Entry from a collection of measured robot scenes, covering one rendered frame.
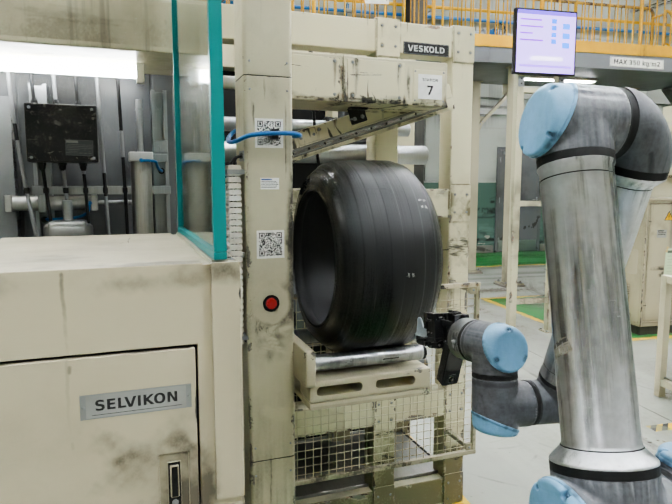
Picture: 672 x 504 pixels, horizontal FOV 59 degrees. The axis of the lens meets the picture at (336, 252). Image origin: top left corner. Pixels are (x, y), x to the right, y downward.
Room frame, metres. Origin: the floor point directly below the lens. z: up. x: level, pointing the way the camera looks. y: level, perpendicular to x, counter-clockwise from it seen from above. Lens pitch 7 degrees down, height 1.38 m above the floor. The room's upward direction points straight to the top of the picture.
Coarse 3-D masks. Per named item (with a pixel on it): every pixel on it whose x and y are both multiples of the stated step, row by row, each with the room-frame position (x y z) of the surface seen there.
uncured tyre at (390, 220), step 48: (336, 192) 1.54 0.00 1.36; (384, 192) 1.54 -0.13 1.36; (336, 240) 1.50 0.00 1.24; (384, 240) 1.47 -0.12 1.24; (432, 240) 1.52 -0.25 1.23; (336, 288) 1.50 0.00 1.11; (384, 288) 1.46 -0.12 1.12; (432, 288) 1.52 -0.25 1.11; (336, 336) 1.55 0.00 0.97; (384, 336) 1.55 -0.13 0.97
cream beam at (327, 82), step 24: (312, 72) 1.87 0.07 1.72; (336, 72) 1.90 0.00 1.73; (360, 72) 1.93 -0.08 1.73; (384, 72) 1.96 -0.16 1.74; (408, 72) 1.99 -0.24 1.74; (432, 72) 2.02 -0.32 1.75; (312, 96) 1.87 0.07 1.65; (336, 96) 1.90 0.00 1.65; (360, 96) 1.93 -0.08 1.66; (384, 96) 1.96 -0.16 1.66; (408, 96) 1.99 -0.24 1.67
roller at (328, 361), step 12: (384, 348) 1.61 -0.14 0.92; (396, 348) 1.61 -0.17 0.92; (408, 348) 1.62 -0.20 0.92; (420, 348) 1.63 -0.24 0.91; (324, 360) 1.53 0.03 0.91; (336, 360) 1.54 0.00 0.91; (348, 360) 1.55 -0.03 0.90; (360, 360) 1.56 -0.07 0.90; (372, 360) 1.57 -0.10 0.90; (384, 360) 1.59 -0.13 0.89; (396, 360) 1.60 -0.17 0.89; (408, 360) 1.62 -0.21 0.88
